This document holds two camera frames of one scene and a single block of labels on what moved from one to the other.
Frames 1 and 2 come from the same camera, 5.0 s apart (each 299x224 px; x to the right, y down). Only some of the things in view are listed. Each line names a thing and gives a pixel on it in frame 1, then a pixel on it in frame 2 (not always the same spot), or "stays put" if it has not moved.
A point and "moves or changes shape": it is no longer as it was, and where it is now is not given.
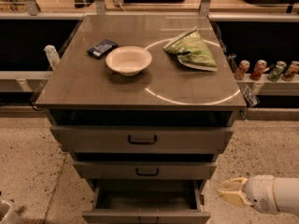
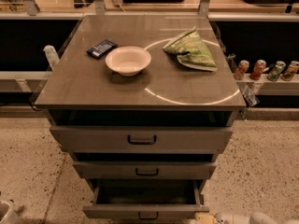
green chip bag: (192, 51) stays put
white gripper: (259, 192) -> (226, 217)
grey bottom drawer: (148, 202) moves or changes shape
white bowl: (129, 60) stays put
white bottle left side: (51, 55) stays put
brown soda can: (290, 73) stays put
